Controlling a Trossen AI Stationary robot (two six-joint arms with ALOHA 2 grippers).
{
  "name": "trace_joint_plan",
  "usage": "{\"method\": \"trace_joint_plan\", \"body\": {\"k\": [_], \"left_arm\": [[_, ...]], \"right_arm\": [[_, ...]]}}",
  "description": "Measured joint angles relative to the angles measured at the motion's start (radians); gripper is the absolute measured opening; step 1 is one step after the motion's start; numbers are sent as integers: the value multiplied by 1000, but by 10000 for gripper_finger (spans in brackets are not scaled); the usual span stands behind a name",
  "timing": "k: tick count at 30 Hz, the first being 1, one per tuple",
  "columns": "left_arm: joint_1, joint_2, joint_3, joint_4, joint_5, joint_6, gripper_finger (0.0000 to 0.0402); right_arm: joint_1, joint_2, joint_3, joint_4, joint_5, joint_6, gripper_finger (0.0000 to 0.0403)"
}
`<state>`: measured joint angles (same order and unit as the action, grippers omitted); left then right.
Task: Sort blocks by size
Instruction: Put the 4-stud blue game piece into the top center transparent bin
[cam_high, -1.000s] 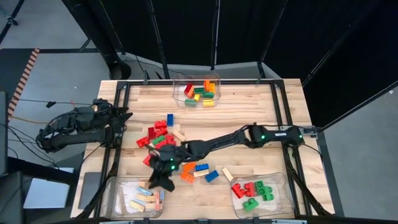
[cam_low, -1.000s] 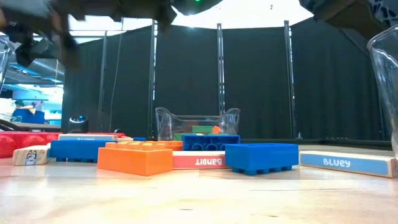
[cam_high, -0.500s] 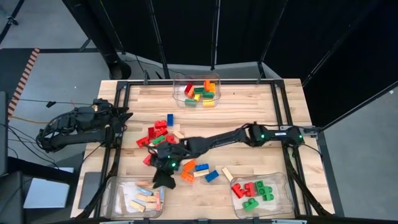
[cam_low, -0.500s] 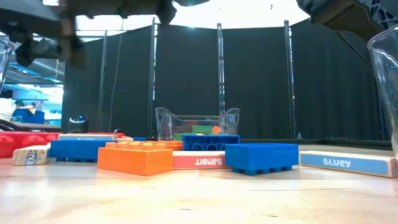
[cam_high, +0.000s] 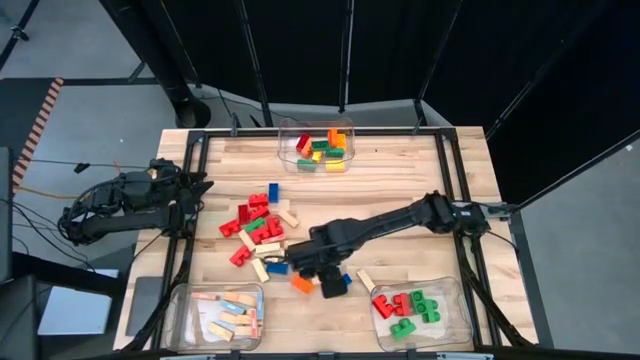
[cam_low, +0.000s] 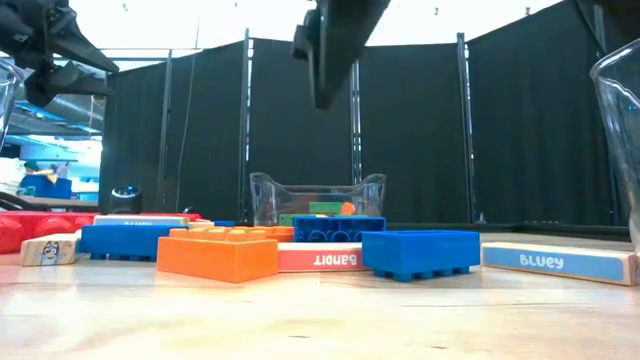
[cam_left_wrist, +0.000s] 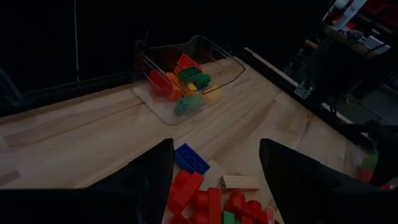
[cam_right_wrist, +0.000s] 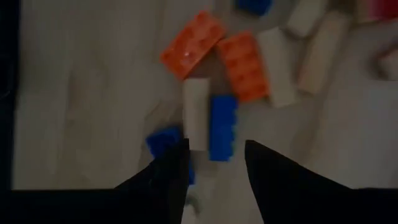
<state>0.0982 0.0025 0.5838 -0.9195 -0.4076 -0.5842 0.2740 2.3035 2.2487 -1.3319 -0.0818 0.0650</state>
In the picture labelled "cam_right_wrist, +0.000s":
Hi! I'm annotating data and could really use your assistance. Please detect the orange plastic brick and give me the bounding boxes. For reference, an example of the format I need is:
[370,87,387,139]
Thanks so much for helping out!
[159,10,228,81]
[216,30,271,103]

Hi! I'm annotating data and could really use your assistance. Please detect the wooden block Bingo label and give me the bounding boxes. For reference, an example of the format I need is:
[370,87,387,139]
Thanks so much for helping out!
[256,27,298,109]

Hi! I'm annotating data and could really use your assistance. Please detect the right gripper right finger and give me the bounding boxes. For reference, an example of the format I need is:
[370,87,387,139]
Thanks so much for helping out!
[244,139,355,224]

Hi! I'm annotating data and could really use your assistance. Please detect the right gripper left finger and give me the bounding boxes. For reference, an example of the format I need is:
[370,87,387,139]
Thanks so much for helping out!
[114,138,191,224]

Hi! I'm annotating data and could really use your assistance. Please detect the blue plastic brick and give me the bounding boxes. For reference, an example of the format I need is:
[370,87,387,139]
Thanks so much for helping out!
[208,95,239,162]
[234,0,274,16]
[145,126,197,186]

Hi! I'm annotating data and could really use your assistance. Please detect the plain wooden block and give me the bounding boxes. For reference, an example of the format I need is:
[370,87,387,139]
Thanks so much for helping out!
[297,12,352,95]

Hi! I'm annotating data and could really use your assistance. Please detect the wooden block Bandit label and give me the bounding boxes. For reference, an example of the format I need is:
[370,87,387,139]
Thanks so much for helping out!
[182,77,211,152]

